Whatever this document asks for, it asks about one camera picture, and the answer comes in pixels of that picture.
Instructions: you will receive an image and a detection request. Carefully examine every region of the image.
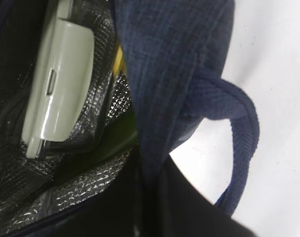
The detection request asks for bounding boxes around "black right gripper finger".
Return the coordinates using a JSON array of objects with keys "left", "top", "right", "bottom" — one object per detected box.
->
[{"left": 137, "top": 158, "right": 258, "bottom": 237}]

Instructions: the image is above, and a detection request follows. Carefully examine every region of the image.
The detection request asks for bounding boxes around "green cucumber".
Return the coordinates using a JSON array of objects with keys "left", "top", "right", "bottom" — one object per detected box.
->
[{"left": 88, "top": 107, "right": 138, "bottom": 168}]

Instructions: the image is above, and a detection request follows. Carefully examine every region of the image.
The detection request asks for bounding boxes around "navy blue lunch bag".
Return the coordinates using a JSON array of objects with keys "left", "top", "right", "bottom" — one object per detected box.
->
[{"left": 0, "top": 0, "right": 259, "bottom": 237}]

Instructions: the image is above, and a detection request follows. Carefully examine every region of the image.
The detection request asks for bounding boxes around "yellow gourd squash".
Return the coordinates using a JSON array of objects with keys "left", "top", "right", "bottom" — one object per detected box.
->
[{"left": 113, "top": 45, "right": 127, "bottom": 77}]

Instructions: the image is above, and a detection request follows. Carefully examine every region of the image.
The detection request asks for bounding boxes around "green lidded lunch box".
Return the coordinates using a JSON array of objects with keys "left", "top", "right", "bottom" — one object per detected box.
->
[{"left": 22, "top": 0, "right": 94, "bottom": 158}]

